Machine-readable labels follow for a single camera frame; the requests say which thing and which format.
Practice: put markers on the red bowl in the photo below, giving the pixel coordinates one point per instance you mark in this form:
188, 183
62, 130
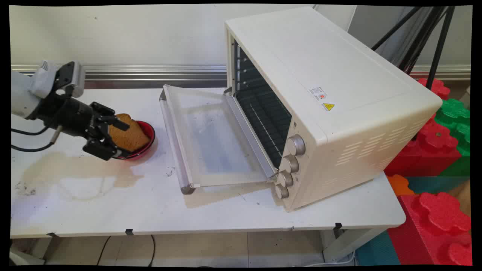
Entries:
147, 140

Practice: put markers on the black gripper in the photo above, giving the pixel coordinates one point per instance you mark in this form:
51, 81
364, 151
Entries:
71, 114

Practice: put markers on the white table leg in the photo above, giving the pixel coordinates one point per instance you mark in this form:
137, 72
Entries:
348, 242

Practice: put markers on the teal foam block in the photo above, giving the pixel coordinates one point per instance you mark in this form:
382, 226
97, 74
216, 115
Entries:
376, 250

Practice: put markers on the silver oven knob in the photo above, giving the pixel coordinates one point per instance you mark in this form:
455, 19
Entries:
281, 191
290, 164
296, 145
285, 178

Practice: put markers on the glass oven door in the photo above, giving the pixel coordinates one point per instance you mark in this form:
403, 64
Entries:
211, 139

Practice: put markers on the cream toaster oven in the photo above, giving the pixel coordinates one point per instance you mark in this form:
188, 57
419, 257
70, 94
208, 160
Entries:
331, 105

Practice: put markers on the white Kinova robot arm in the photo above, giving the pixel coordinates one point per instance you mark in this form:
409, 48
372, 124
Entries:
20, 94

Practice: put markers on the brown toast slice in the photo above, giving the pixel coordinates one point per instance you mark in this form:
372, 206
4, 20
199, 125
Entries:
130, 134

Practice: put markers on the large red foam block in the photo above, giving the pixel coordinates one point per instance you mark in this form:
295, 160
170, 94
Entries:
437, 229

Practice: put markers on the black oven rack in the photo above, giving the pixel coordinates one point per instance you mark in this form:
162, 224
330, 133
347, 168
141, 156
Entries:
263, 113

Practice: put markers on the aluminium wall rail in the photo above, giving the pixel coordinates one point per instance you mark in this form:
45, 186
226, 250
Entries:
150, 73

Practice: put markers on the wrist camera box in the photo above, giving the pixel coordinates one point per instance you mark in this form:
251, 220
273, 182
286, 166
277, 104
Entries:
71, 77

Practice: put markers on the green foam block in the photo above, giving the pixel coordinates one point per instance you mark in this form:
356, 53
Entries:
455, 120

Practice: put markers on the orange foam block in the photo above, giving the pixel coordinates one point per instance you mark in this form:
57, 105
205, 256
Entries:
400, 185

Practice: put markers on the black tripod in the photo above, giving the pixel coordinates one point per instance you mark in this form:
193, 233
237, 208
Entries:
429, 34

